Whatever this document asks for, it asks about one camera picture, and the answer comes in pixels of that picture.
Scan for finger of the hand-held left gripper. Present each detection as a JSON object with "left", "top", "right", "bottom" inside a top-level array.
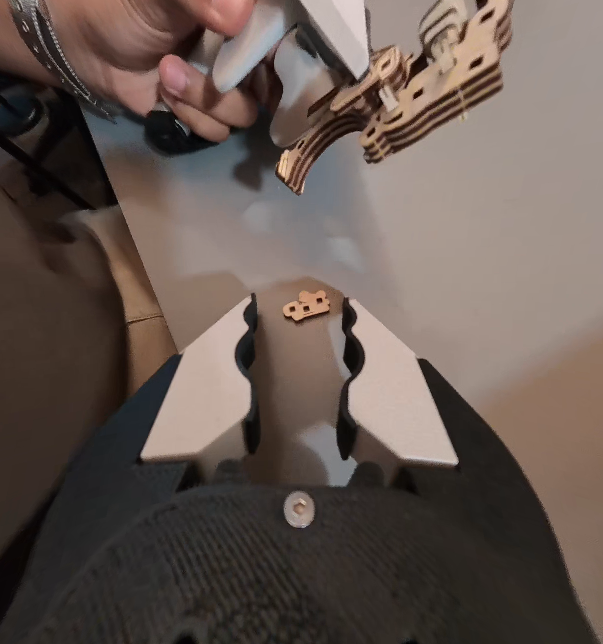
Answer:
[{"left": 300, "top": 0, "right": 371, "bottom": 81}]

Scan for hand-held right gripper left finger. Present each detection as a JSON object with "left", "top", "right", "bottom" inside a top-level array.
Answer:
[{"left": 139, "top": 294, "right": 262, "bottom": 466}]

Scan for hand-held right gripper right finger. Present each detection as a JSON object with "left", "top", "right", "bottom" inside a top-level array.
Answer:
[{"left": 336, "top": 297, "right": 459, "bottom": 468}]

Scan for layered wooden puzzle model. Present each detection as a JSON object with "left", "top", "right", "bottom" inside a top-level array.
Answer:
[{"left": 275, "top": 0, "right": 514, "bottom": 196}]

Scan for small wooden puzzle piece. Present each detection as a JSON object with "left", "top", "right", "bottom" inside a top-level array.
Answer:
[{"left": 282, "top": 290, "right": 331, "bottom": 324}]

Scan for grey desk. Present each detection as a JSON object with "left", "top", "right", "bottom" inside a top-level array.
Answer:
[{"left": 80, "top": 0, "right": 603, "bottom": 569}]

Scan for person's left hand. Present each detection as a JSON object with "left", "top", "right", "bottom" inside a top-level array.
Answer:
[{"left": 37, "top": 0, "right": 262, "bottom": 144}]

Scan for person's trousers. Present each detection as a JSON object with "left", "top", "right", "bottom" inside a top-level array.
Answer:
[{"left": 0, "top": 166, "right": 179, "bottom": 584}]

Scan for silver mesh bracelet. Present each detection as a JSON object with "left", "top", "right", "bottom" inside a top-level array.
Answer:
[{"left": 7, "top": 0, "right": 118, "bottom": 125}]

